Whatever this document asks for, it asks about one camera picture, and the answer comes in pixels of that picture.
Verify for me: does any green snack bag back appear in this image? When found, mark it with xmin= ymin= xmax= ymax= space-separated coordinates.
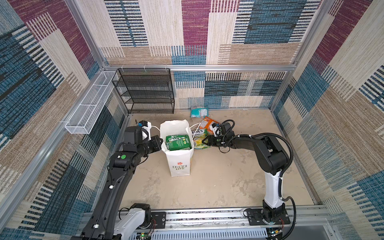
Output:
xmin=166 ymin=135 xmax=192 ymax=151

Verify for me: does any orange snack bag back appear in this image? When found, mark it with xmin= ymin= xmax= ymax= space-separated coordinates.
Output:
xmin=199 ymin=117 xmax=219 ymax=135

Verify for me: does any yellow Fox's candy bag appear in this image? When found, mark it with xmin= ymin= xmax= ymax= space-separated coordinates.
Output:
xmin=192 ymin=129 xmax=210 ymax=150

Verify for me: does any white illustrated paper bag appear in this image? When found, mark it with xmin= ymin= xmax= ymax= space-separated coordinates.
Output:
xmin=151 ymin=120 xmax=194 ymax=177

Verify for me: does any teal tissue pack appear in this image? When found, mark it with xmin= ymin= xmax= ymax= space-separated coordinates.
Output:
xmin=191 ymin=107 xmax=209 ymax=118

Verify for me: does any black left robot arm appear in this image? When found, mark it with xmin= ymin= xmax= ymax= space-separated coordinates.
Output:
xmin=77 ymin=121 xmax=163 ymax=240

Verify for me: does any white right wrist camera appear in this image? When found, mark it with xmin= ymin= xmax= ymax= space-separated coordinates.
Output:
xmin=210 ymin=122 xmax=223 ymax=137

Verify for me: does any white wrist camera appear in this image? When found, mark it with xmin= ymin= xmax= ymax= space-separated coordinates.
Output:
xmin=210 ymin=122 xmax=223 ymax=137
xmin=136 ymin=120 xmax=152 ymax=141

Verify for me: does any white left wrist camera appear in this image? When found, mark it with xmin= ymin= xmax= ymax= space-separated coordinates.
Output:
xmin=136 ymin=120 xmax=152 ymax=141

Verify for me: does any black wire shelf rack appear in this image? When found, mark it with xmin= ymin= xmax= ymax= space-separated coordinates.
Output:
xmin=112 ymin=68 xmax=175 ymax=114

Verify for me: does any black corrugated cable conduit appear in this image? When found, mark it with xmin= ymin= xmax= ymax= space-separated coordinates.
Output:
xmin=218 ymin=119 xmax=298 ymax=240

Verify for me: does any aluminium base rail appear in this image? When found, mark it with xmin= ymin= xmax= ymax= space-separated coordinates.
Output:
xmin=74 ymin=206 xmax=340 ymax=240

